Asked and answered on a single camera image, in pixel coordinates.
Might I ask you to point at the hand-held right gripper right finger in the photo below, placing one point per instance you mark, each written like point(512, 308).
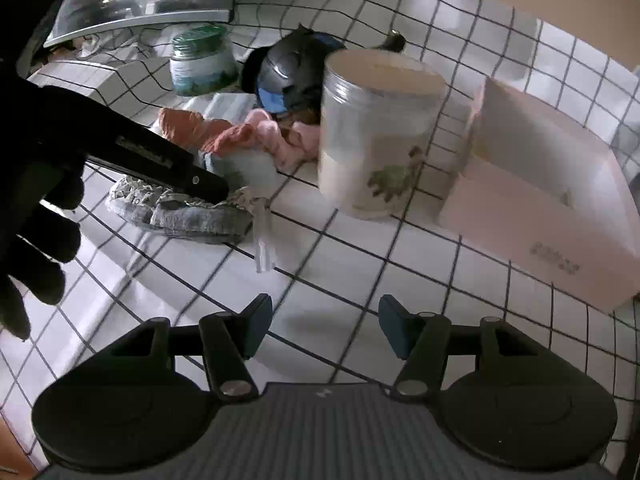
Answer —
point(395, 332)

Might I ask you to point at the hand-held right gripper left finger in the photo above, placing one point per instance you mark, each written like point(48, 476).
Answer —
point(257, 327)

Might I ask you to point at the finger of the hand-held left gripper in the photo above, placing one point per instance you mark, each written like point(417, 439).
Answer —
point(165, 160)

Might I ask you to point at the grey knitted cloth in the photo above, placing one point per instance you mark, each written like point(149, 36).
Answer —
point(185, 217)

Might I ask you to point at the light blue cloth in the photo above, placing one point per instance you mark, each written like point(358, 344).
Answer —
point(245, 167)

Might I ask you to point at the pink fluffy cloth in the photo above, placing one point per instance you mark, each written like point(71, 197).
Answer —
point(285, 142)

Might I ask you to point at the black blue round toy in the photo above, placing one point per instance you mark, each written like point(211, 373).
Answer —
point(285, 70)

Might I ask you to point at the pink cardboard box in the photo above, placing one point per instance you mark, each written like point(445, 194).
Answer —
point(540, 210)

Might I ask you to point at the person's left hand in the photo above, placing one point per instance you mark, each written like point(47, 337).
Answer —
point(45, 240)

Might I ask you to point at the orange cloth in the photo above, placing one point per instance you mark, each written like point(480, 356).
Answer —
point(200, 130)

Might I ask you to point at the clear plastic tag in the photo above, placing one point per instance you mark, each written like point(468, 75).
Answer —
point(263, 240)

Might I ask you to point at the green lid glass jar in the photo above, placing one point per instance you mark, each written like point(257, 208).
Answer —
point(202, 67)

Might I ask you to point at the clear jar with tan lid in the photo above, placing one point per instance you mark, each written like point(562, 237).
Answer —
point(375, 140)

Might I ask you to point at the small dark knob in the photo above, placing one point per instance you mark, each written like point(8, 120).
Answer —
point(395, 41)

